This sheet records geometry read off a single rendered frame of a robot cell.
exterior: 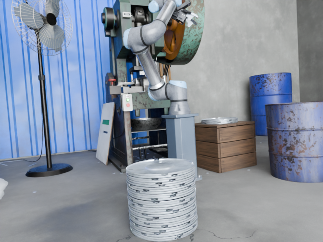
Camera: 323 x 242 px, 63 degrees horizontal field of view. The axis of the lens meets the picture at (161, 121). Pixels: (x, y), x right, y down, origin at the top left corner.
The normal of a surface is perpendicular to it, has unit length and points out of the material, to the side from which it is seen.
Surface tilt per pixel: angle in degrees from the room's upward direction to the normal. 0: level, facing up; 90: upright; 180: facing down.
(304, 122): 92
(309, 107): 92
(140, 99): 90
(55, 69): 90
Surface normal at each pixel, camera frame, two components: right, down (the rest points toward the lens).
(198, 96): 0.36, 0.03
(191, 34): 0.34, 0.55
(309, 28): -0.93, 0.07
